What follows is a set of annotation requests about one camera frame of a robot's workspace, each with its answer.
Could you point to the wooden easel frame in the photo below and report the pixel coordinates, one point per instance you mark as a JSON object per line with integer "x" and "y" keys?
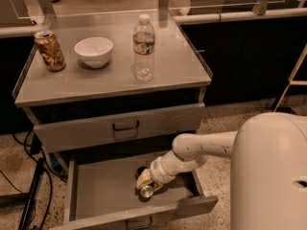
{"x": 291, "y": 80}

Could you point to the black metal floor stand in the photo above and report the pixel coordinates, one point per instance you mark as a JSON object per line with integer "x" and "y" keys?
{"x": 25, "y": 219}

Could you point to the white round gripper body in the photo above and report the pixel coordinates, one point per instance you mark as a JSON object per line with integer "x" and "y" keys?
{"x": 157, "y": 172}

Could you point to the blue silver redbull can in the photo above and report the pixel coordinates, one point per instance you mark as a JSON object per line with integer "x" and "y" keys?
{"x": 146, "y": 191}

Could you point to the grey upper drawer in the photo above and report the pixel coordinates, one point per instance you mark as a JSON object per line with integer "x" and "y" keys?
{"x": 90, "y": 132}

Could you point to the clear plastic water bottle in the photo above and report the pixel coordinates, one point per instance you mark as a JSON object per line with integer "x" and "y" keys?
{"x": 143, "y": 46}

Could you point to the grey metal drawer cabinet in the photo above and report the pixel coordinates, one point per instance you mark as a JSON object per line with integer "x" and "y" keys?
{"x": 80, "y": 92}

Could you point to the gold crumpled soda can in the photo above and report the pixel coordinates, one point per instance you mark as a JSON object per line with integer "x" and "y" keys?
{"x": 48, "y": 46}

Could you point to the grey open middle drawer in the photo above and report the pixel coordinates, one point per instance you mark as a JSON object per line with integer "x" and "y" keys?
{"x": 101, "y": 192}

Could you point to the white ceramic bowl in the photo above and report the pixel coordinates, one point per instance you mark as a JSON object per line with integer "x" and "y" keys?
{"x": 94, "y": 51}

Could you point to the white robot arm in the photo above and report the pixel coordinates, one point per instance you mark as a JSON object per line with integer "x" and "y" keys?
{"x": 268, "y": 156}

